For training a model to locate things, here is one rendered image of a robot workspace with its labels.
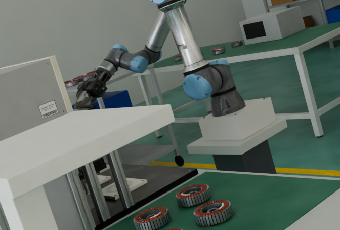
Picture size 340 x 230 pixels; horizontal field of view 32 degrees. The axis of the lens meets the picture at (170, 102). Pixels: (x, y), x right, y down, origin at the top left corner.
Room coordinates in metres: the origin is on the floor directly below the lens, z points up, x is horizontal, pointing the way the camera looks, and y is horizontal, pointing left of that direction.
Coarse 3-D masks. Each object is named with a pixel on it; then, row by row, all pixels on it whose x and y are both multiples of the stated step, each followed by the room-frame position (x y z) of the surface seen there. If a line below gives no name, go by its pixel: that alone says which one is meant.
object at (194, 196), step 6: (192, 186) 1.87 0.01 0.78; (198, 186) 1.85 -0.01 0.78; (204, 186) 1.82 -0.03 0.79; (180, 192) 1.84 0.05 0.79; (186, 192) 1.85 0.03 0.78; (192, 192) 1.84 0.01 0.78; (198, 192) 1.79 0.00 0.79; (204, 192) 1.79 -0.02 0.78; (180, 198) 1.79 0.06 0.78; (186, 198) 1.78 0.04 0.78; (192, 198) 1.77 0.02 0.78; (198, 198) 1.77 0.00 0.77; (204, 198) 1.78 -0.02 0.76; (180, 204) 1.80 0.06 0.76; (186, 204) 1.78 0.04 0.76; (192, 204) 1.77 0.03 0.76; (198, 204) 1.78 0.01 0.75
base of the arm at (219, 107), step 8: (232, 88) 2.49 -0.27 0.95; (216, 96) 2.49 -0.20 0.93; (224, 96) 2.47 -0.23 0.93; (232, 96) 2.47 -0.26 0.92; (240, 96) 2.53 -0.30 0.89; (216, 104) 2.48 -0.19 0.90; (224, 104) 2.47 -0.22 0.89; (232, 104) 2.46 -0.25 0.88; (240, 104) 2.47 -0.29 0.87; (216, 112) 2.48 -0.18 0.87; (224, 112) 2.46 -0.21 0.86; (232, 112) 2.45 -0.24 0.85
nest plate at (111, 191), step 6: (132, 180) 2.15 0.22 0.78; (138, 180) 2.13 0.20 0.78; (144, 180) 2.10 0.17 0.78; (108, 186) 2.16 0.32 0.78; (114, 186) 2.14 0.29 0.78; (132, 186) 2.07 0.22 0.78; (138, 186) 2.08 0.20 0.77; (108, 192) 2.09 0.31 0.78; (114, 192) 2.07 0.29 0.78; (108, 198) 2.05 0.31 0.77; (114, 198) 2.02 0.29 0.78
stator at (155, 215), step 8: (152, 208) 1.77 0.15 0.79; (160, 208) 1.75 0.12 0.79; (136, 216) 1.74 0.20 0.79; (144, 216) 1.75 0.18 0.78; (152, 216) 1.70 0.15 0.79; (160, 216) 1.69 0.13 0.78; (168, 216) 1.71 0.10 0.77; (136, 224) 1.70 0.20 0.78; (144, 224) 1.68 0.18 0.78; (152, 224) 1.67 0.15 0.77; (160, 224) 1.68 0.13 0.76
